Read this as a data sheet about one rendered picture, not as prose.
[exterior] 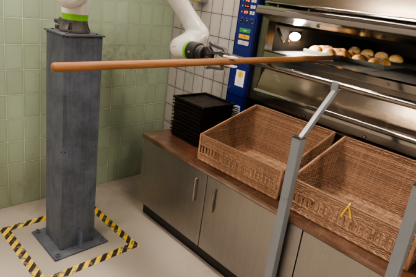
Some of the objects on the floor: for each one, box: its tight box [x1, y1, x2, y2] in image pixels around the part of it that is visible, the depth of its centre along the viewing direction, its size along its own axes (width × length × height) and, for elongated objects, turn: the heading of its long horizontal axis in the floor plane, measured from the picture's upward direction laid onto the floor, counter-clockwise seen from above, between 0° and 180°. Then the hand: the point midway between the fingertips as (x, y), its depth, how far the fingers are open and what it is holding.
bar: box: [219, 51, 416, 277], centre depth 182 cm, size 31×127×118 cm, turn 22°
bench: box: [139, 129, 416, 277], centre depth 194 cm, size 56×242×58 cm, turn 22°
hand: (229, 60), depth 174 cm, fingers closed on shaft, 3 cm apart
